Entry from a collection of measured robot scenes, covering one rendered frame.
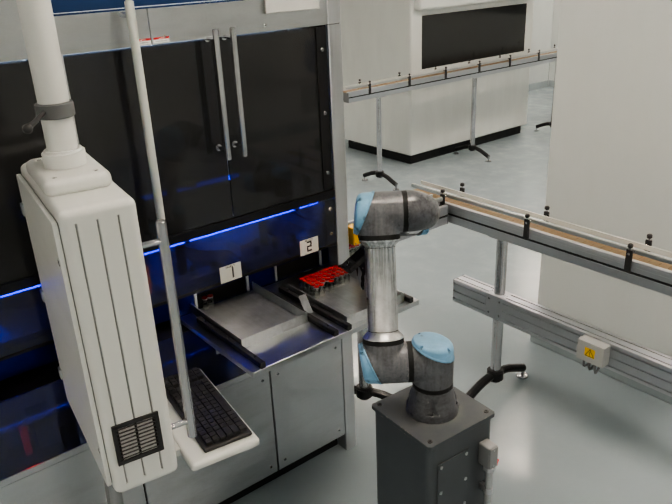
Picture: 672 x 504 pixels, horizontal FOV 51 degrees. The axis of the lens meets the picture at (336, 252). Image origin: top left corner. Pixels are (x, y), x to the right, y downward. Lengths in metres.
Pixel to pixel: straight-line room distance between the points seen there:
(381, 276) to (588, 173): 1.83
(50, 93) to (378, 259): 0.91
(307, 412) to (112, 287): 1.48
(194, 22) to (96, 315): 0.99
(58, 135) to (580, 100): 2.46
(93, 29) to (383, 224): 0.95
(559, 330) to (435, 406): 1.22
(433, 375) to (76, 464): 1.20
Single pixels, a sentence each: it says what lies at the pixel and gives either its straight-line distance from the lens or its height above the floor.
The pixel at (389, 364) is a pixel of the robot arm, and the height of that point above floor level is 0.98.
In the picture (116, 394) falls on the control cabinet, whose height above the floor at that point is 1.09.
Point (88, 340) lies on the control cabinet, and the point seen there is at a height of 1.24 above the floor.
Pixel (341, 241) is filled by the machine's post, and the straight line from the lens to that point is 2.72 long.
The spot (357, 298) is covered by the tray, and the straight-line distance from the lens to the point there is 2.52.
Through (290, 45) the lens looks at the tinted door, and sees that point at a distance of 2.44.
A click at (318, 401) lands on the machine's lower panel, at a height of 0.32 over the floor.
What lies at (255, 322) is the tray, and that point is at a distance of 2.40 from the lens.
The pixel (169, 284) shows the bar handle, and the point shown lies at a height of 1.32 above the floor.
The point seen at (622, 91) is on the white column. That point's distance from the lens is 3.40.
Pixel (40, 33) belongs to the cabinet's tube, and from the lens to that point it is 1.72.
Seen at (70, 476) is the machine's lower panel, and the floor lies 0.51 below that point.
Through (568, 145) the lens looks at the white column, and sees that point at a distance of 3.59.
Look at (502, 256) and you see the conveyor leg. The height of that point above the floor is 0.74.
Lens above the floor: 2.02
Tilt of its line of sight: 23 degrees down
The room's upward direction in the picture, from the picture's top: 3 degrees counter-clockwise
